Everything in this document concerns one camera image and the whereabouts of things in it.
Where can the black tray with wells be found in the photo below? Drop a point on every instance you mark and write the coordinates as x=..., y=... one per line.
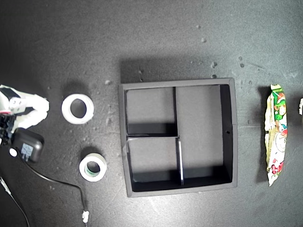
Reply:
x=201, y=132

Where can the black camera box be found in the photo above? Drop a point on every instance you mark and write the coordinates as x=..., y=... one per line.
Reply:
x=29, y=144

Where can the large white tape roll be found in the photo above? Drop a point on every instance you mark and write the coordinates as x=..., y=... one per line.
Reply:
x=67, y=114

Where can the green printed snack bar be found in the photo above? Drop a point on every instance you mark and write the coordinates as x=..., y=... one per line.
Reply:
x=278, y=132

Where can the white tape roll green core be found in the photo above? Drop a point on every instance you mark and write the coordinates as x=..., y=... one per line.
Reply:
x=82, y=173

